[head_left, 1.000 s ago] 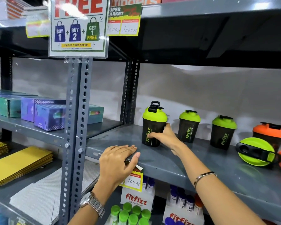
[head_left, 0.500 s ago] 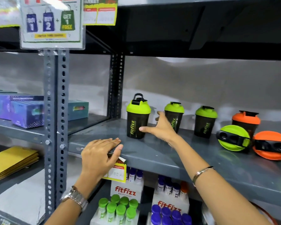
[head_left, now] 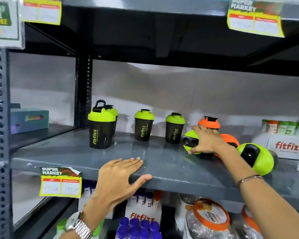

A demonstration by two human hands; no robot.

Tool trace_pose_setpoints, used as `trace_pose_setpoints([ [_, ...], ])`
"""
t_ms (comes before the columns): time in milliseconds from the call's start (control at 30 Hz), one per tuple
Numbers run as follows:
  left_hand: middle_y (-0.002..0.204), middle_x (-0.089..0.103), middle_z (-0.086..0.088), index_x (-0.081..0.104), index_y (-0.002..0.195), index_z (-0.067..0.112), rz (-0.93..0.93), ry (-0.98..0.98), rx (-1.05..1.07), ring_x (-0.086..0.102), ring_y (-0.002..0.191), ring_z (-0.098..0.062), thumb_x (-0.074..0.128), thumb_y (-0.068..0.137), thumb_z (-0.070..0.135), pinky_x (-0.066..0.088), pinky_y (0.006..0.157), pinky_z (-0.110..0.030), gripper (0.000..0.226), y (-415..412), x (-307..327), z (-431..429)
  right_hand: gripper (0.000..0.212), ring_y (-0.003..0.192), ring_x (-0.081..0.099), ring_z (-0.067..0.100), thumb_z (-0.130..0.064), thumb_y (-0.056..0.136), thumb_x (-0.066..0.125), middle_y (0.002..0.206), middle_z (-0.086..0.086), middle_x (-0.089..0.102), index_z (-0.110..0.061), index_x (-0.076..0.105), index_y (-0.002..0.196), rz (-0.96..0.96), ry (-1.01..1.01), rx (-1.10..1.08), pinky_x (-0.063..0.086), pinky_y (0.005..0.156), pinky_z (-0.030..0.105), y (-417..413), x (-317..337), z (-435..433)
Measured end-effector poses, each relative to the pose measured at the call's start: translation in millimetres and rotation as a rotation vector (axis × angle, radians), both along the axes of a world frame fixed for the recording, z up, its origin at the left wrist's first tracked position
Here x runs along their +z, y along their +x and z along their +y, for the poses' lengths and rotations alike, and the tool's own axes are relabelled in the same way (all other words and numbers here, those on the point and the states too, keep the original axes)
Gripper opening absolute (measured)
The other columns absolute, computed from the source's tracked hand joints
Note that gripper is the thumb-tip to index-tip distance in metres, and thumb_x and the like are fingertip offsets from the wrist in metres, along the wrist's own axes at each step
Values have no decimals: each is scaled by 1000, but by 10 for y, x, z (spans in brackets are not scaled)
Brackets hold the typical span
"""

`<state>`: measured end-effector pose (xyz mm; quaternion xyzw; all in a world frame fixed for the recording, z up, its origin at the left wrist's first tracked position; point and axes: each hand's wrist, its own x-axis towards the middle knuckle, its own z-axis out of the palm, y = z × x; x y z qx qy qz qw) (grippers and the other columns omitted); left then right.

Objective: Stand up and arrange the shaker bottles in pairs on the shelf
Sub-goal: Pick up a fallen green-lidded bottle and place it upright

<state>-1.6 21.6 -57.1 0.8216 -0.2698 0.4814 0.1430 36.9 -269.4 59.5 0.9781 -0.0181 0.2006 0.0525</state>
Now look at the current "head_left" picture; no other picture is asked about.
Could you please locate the person's right hand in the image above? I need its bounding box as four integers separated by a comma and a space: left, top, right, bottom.
188, 125, 227, 155

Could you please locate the person's left hand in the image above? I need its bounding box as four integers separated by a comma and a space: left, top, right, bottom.
91, 157, 153, 210

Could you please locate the black shaker bottle green lid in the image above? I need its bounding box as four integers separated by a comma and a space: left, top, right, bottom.
181, 130, 215, 158
165, 113, 186, 144
134, 109, 155, 142
236, 143, 278, 176
105, 105, 119, 138

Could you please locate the person's left forearm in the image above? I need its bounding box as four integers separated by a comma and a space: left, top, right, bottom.
57, 198, 111, 239

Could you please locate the person's right forearm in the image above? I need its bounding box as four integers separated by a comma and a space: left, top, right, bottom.
215, 145, 299, 239

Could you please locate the orange-capped tablet tube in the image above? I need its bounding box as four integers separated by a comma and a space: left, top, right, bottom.
153, 190, 162, 209
267, 120, 279, 134

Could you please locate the grey metal shelf rack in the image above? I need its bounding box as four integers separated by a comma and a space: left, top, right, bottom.
0, 0, 299, 239

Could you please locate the black shaker bottle orange lid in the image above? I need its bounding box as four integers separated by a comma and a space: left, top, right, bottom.
214, 134, 240, 159
198, 116, 221, 130

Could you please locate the white display box red print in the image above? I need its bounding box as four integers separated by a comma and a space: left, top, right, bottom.
125, 197, 162, 225
251, 132, 299, 160

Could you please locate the large black shaker green lid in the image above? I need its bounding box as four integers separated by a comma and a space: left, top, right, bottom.
88, 100, 116, 150

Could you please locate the group of purple-capped tubes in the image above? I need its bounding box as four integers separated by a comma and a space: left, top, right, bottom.
115, 217, 162, 239

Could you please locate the white pouch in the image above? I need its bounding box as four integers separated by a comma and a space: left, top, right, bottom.
175, 194, 197, 235

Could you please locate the yellow price tag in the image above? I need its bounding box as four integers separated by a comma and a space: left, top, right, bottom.
227, 0, 285, 38
39, 166, 83, 199
22, 0, 62, 26

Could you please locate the silver metal wristwatch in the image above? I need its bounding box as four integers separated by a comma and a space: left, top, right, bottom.
64, 211, 94, 239

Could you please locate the clear plastic jar orange lid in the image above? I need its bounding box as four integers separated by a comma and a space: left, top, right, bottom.
239, 205, 263, 239
183, 199, 237, 239

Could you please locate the teal cardboard box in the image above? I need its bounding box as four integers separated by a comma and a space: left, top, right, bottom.
10, 108, 50, 135

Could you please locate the white sign green print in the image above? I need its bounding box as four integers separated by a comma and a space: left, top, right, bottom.
0, 0, 25, 50

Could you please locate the thin metal bracelet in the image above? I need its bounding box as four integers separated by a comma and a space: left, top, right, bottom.
237, 175, 264, 187

